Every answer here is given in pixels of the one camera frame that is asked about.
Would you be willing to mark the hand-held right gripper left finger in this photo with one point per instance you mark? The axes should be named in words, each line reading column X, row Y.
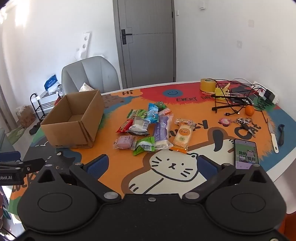
column 98, row 165

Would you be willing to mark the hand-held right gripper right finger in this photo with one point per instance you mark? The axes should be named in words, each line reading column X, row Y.
column 207, row 167

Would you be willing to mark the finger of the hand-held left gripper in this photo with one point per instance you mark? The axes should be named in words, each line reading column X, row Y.
column 25, row 165
column 9, row 156

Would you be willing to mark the orange cream bread packet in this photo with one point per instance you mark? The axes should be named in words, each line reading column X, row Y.
column 182, row 137

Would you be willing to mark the brown cardboard box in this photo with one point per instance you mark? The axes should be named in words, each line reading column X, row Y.
column 69, row 133

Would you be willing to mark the green zigzag edge snack packet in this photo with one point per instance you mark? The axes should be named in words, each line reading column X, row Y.
column 144, row 145

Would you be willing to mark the purple snack packet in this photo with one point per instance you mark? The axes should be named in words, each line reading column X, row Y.
column 161, row 132

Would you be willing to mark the green white snack packet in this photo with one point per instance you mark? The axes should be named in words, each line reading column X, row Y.
column 136, row 113

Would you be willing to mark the white pink snack packet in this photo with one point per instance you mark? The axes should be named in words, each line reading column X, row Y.
column 165, row 112

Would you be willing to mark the blue snack packet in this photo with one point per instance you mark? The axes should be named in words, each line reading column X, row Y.
column 153, row 113

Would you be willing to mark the green cartoon snack packet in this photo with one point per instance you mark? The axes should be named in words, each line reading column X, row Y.
column 161, row 105

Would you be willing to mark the grey sofa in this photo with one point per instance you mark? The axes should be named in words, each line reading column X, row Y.
column 4, row 140

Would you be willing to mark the green cartoon rug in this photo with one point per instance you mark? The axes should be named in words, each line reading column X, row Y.
column 16, row 134

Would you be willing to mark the black slipper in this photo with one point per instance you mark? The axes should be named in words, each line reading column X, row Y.
column 35, row 128

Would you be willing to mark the smartphone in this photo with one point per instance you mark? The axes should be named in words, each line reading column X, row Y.
column 246, row 153

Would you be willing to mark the printed cardboard carton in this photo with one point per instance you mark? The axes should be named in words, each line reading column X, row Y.
column 25, row 117

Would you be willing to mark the pink flower charm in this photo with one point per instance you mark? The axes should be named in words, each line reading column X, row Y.
column 224, row 122

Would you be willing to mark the key bunch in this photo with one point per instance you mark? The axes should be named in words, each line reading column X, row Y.
column 245, row 126

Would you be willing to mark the black shoe rack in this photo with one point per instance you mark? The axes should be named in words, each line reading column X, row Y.
column 34, row 98

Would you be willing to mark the black folding stand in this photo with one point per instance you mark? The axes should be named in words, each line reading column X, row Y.
column 227, row 107

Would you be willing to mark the orange fruit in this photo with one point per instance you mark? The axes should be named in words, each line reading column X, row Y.
column 250, row 110

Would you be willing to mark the colourful cat print table mat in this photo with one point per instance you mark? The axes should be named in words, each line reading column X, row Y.
column 189, row 95

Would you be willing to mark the white dotted pillow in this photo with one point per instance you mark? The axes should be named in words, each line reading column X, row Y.
column 85, row 88

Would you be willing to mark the yellow clip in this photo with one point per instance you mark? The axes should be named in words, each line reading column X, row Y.
column 220, row 90

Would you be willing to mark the yellow tape roll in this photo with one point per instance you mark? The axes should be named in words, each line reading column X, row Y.
column 204, row 87

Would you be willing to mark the black peeler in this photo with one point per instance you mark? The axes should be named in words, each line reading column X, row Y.
column 281, row 136

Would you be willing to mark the blue plastic bag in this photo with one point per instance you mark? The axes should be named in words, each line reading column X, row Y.
column 50, row 83

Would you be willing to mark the dark flat case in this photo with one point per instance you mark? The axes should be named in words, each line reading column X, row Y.
column 240, row 90

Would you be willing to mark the grey upholstered chair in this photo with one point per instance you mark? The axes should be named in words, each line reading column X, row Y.
column 92, row 71

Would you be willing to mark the black charger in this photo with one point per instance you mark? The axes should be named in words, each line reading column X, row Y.
column 269, row 95

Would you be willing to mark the white power strip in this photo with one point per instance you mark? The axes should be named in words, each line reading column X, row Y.
column 259, row 87

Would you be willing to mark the grey door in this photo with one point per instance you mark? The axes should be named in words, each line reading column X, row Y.
column 148, row 58

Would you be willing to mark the white foam board with holes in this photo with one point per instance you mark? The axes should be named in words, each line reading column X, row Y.
column 84, row 44

